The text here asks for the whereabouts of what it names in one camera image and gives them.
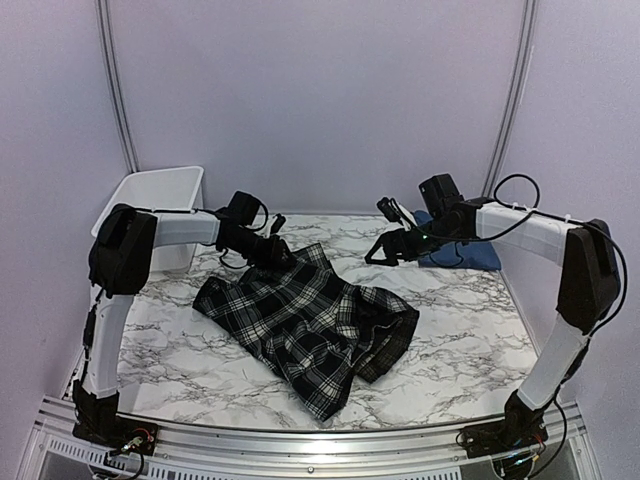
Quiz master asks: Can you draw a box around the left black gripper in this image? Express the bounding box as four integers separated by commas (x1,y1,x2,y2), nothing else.
227,229,297,269

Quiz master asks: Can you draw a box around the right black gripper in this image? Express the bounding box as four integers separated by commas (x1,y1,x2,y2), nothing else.
366,216,463,266

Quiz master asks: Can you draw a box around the blue t-shirt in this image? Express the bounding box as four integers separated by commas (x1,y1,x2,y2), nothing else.
418,242,502,271

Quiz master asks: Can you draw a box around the plaid black white garment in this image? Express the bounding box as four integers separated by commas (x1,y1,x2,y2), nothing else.
193,244,420,421

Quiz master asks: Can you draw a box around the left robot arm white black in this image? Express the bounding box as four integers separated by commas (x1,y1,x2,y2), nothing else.
72,192,293,445

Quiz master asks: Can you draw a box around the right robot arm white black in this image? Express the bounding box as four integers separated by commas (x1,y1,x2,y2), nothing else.
365,174,628,448

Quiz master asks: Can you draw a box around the white plastic laundry bin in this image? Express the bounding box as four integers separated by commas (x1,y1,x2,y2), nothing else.
91,166,204,274

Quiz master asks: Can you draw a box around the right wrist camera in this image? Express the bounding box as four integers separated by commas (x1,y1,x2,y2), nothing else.
376,197,416,231

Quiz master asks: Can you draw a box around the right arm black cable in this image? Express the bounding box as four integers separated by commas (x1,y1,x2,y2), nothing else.
439,173,629,331

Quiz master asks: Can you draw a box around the right aluminium corner post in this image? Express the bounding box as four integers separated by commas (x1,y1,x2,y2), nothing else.
481,0,538,196

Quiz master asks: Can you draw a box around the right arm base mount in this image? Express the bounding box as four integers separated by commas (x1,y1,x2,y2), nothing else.
456,420,548,459

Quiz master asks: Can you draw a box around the aluminium front rail frame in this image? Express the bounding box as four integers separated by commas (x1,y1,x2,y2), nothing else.
16,397,603,479

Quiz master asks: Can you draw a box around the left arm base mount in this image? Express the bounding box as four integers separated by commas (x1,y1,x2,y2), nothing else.
72,416,159,456

